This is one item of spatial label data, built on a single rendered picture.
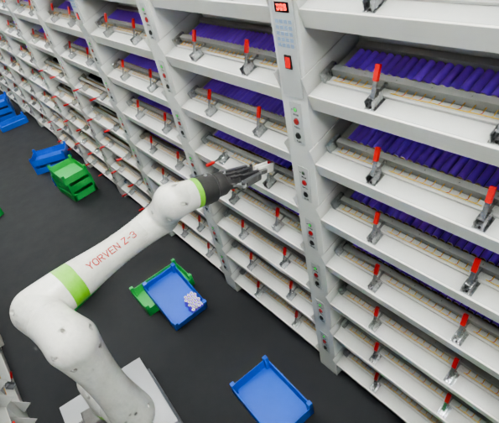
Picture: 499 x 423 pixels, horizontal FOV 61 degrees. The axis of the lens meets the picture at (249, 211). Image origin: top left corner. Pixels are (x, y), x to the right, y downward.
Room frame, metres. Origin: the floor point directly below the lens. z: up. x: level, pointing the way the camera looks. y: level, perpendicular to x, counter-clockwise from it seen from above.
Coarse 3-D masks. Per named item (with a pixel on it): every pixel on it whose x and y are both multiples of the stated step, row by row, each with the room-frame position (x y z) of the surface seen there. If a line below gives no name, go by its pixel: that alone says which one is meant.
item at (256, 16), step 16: (160, 0) 1.50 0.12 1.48; (176, 0) 1.41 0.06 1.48; (192, 0) 1.33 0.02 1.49; (208, 0) 1.26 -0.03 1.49; (224, 0) 1.21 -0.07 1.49; (240, 0) 1.16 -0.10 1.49; (256, 0) 1.11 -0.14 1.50; (224, 16) 1.23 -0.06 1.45; (240, 16) 1.17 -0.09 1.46; (256, 16) 1.11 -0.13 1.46
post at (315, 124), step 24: (312, 48) 0.99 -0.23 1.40; (288, 96) 1.03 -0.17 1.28; (288, 120) 1.04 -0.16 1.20; (312, 120) 0.97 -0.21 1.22; (336, 120) 1.02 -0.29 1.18; (312, 144) 0.97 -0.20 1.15; (312, 168) 0.98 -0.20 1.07; (312, 192) 0.99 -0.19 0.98; (312, 216) 1.00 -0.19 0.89; (312, 288) 1.04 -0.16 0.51; (336, 312) 0.99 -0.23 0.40
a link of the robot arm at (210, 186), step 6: (204, 174) 1.08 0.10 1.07; (210, 174) 1.09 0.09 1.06; (204, 180) 1.05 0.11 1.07; (210, 180) 1.06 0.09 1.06; (216, 180) 1.06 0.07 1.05; (204, 186) 1.03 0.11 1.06; (210, 186) 1.04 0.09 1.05; (216, 186) 1.05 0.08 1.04; (210, 192) 1.03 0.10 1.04; (216, 192) 1.04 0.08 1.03; (210, 198) 1.02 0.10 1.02; (216, 198) 1.04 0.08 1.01; (210, 204) 1.06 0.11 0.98
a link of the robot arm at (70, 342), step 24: (48, 312) 0.72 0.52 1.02; (72, 312) 0.72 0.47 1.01; (48, 336) 0.65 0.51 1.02; (72, 336) 0.64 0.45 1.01; (96, 336) 0.66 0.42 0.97; (48, 360) 0.62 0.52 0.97; (72, 360) 0.61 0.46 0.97; (96, 360) 0.63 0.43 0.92; (96, 384) 0.63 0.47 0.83; (120, 384) 0.66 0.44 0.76; (120, 408) 0.64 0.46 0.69; (144, 408) 0.67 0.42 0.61
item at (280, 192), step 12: (204, 132) 1.60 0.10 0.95; (192, 144) 1.56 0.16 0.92; (204, 144) 1.57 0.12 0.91; (204, 156) 1.50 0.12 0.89; (216, 156) 1.47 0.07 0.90; (240, 156) 1.40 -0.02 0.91; (228, 168) 1.37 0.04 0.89; (288, 180) 1.17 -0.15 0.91; (264, 192) 1.20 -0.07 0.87; (276, 192) 1.15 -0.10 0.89; (288, 192) 1.12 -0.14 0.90; (288, 204) 1.09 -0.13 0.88
